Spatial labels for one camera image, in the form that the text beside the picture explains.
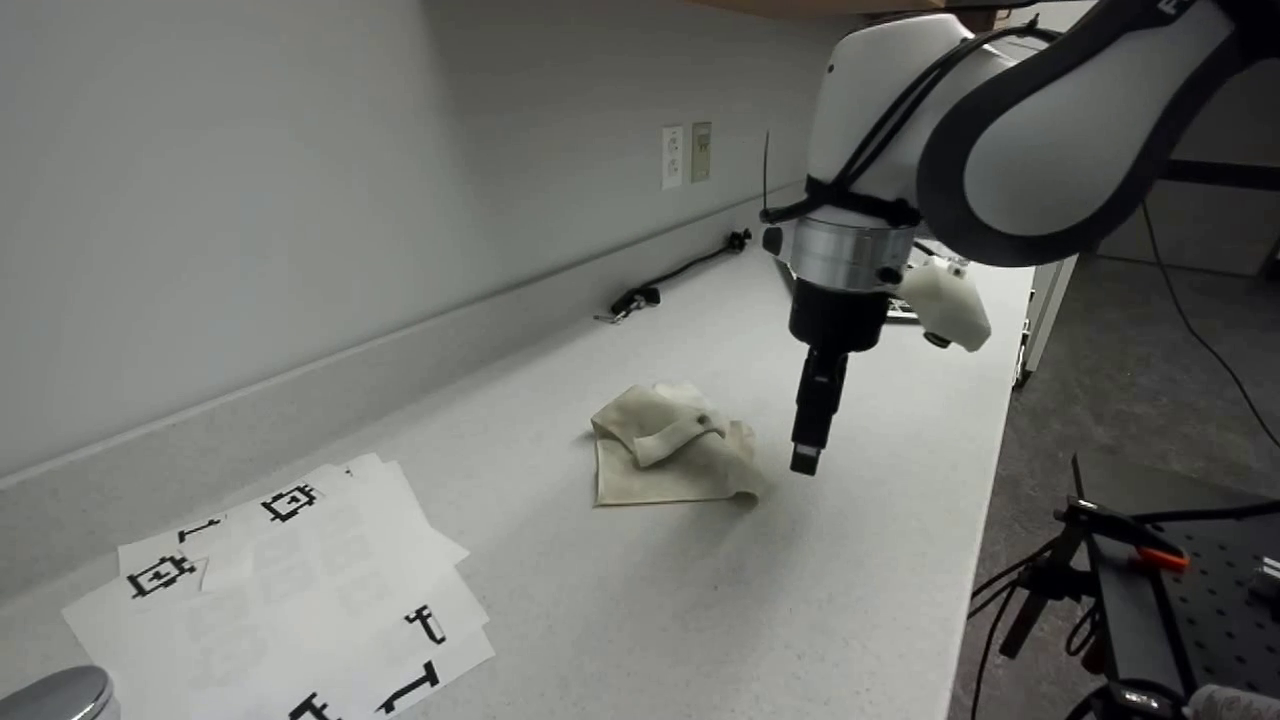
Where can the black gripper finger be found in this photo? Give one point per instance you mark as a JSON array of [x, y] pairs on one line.
[[833, 384], [807, 425]]

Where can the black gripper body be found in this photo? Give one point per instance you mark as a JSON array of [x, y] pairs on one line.
[[842, 316]]

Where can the cream cloth towel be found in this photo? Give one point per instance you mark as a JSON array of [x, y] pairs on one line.
[[664, 462]]

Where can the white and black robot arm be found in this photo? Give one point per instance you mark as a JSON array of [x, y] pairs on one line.
[[1065, 145]]

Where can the grey counter backsplash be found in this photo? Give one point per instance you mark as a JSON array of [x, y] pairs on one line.
[[334, 384]]

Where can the orange and black clamp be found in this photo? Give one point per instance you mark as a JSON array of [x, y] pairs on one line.
[[1155, 553]]

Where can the black tripod stand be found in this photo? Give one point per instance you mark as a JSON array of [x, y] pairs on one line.
[[1226, 174]]

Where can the black perforated breadboard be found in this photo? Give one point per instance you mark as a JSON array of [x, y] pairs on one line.
[[1213, 602]]

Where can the white printed paper sheet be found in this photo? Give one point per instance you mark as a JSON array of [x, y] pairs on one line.
[[334, 512], [266, 653]]

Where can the grey padded cover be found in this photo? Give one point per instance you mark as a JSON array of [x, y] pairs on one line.
[[1234, 707]]

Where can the silver metal dome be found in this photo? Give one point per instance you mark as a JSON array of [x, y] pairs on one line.
[[55, 698]]

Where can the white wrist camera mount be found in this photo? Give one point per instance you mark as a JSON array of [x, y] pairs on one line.
[[954, 306]]

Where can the white wall outlet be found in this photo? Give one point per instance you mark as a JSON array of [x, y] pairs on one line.
[[674, 158]]

